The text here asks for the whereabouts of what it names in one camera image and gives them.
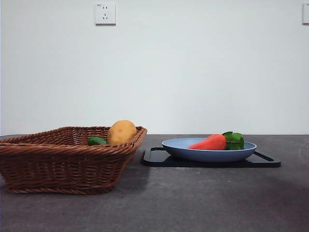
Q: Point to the blue round plate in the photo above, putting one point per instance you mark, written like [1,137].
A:
[178,151]

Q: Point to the orange carrot with green leaves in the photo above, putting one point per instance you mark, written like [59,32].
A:
[212,143]

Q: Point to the yellow-brown potato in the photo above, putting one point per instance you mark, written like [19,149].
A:
[122,133]

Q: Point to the black rectangular tray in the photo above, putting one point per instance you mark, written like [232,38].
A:
[154,160]

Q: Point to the green pepper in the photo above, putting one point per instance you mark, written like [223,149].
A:
[96,141]

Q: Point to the brown wicker basket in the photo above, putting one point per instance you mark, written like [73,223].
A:
[60,169]

